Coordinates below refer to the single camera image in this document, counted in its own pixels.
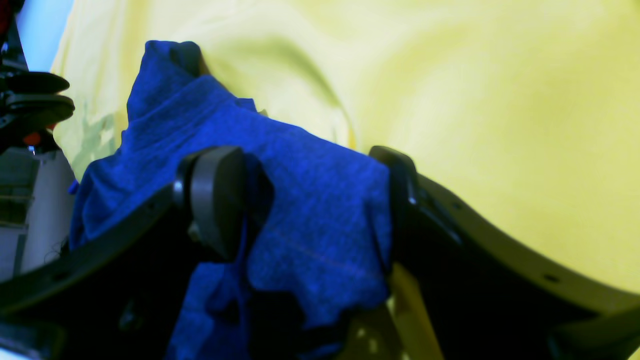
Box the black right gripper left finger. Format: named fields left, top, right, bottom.
left=1, top=146, right=247, bottom=360

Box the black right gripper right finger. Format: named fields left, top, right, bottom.
left=369, top=146, right=640, bottom=360

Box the dark blue long-sleeve shirt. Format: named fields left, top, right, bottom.
left=70, top=40, right=393, bottom=360

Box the yellow table cloth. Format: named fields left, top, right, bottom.
left=52, top=0, right=639, bottom=294

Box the red clamp top right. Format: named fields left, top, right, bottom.
left=0, top=71, right=75, bottom=153

